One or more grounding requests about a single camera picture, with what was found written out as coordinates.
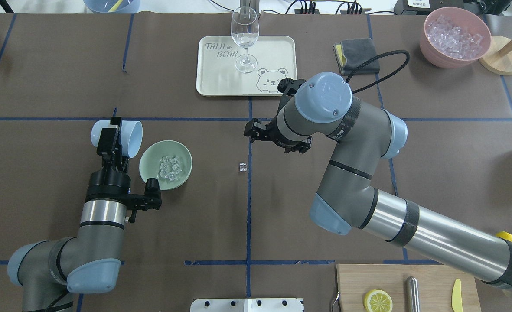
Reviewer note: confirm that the grey yellow folded cloth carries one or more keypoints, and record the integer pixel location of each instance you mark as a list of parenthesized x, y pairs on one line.
[(351, 53)]

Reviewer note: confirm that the blue bowl with fork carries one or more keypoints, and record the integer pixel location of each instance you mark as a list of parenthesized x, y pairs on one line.
[(102, 6)]

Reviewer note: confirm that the clear wine glass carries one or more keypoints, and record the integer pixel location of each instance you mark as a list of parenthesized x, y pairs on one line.
[(245, 31)]

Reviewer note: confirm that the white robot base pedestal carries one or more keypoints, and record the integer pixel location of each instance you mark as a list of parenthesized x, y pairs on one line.
[(248, 305)]

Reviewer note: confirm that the yellow plastic knife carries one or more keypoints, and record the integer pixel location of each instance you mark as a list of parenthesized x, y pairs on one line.
[(456, 296)]

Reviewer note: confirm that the light blue plastic cup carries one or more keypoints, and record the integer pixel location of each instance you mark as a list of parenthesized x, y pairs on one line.
[(131, 135)]

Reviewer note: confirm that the half lemon slice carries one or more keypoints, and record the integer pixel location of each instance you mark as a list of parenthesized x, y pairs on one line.
[(377, 300)]

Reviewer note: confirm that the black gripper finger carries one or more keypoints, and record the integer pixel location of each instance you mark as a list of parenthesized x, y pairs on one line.
[(255, 130), (300, 147), (109, 145), (122, 160)]

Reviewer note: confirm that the pink bowl with ice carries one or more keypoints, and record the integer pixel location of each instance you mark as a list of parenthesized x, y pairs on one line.
[(453, 37)]

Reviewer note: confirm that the metal handled tool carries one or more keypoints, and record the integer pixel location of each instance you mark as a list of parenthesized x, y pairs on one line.
[(413, 296)]

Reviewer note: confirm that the mint green bowl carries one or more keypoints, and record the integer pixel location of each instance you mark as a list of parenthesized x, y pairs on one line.
[(168, 161)]

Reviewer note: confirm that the yellow plastic fork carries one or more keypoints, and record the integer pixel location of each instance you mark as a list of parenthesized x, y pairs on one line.
[(116, 6)]

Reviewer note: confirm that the wooden paper towel stand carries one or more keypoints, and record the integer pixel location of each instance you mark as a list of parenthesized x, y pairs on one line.
[(498, 58)]

